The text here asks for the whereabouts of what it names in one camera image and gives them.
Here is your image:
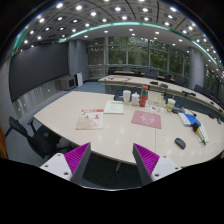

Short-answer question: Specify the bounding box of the red and white magazine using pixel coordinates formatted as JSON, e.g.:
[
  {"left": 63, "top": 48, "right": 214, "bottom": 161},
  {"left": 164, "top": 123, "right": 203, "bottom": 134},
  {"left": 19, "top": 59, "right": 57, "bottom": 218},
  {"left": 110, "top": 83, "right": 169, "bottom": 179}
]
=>
[{"left": 76, "top": 109, "right": 104, "bottom": 130}]

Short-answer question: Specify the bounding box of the black computer mouse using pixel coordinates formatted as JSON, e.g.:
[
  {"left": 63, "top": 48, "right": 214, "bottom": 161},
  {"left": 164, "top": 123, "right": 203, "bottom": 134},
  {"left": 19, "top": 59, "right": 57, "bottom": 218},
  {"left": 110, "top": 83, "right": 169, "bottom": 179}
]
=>
[{"left": 175, "top": 138, "right": 186, "bottom": 149}]

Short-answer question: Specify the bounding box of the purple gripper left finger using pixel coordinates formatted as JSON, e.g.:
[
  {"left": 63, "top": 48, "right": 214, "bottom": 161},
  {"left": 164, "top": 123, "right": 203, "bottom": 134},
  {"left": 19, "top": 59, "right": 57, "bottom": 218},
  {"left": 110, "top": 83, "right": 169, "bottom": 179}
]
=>
[{"left": 41, "top": 143, "right": 91, "bottom": 185}]

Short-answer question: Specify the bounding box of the green-lidded white cup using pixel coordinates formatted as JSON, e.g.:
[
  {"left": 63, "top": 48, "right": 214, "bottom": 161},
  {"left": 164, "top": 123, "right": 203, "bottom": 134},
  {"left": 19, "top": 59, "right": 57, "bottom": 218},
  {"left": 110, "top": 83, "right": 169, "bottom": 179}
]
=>
[{"left": 167, "top": 98, "right": 176, "bottom": 112}]

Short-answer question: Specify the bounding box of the large dark wall screen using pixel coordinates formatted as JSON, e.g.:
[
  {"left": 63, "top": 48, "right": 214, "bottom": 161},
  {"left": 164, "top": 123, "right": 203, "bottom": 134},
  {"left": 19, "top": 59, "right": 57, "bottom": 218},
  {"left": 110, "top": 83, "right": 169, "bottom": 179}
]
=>
[{"left": 9, "top": 43, "right": 68, "bottom": 101}]

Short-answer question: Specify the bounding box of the black office chair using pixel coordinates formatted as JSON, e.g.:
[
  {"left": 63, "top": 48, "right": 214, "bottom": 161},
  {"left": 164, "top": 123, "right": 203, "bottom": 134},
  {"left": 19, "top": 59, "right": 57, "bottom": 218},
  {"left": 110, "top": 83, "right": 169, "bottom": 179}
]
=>
[{"left": 9, "top": 116, "right": 72, "bottom": 158}]

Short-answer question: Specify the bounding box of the red thermos bottle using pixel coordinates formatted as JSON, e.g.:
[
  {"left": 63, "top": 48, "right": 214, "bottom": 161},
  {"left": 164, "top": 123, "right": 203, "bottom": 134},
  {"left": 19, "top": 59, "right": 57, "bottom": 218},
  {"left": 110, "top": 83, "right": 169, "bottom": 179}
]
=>
[{"left": 139, "top": 86, "right": 148, "bottom": 107}]

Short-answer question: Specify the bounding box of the white paper cup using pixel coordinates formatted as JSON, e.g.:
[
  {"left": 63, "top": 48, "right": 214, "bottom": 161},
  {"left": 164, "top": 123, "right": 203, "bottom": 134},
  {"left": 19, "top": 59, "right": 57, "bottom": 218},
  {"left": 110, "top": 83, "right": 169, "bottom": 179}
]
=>
[{"left": 123, "top": 90, "right": 131, "bottom": 104}]

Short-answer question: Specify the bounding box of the grey cabinet box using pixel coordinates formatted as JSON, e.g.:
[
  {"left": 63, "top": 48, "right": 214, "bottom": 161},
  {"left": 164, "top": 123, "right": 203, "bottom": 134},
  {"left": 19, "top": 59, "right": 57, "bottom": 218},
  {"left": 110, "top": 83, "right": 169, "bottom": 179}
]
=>
[{"left": 60, "top": 77, "right": 76, "bottom": 91}]

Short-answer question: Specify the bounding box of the clear plastic container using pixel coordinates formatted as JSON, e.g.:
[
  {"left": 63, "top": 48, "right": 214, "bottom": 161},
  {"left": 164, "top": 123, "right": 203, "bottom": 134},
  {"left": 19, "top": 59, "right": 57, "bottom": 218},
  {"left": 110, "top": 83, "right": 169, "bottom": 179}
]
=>
[{"left": 147, "top": 91, "right": 165, "bottom": 107}]

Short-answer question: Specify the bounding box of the white lidded mug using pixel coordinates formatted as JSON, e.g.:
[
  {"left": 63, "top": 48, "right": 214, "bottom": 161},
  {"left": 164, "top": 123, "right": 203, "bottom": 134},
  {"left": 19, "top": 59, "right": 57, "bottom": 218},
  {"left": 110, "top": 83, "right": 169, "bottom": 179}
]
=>
[{"left": 132, "top": 92, "right": 140, "bottom": 106}]

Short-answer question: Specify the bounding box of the white book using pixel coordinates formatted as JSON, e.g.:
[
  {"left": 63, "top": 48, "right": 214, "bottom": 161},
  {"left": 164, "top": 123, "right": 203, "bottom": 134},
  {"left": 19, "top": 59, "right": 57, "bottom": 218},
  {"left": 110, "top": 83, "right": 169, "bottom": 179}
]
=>
[{"left": 104, "top": 101, "right": 124, "bottom": 114}]

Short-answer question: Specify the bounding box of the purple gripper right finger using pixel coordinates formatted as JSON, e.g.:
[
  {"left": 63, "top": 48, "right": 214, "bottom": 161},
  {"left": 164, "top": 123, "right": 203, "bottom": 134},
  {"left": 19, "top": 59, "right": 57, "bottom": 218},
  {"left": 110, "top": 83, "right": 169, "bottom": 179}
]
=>
[{"left": 132, "top": 143, "right": 181, "bottom": 185}]

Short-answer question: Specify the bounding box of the pink mouse pad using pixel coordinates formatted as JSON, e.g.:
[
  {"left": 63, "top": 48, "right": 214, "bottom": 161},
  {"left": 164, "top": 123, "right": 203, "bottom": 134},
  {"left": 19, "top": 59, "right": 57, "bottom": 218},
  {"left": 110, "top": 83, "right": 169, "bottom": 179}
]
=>
[{"left": 131, "top": 110, "right": 162, "bottom": 129}]

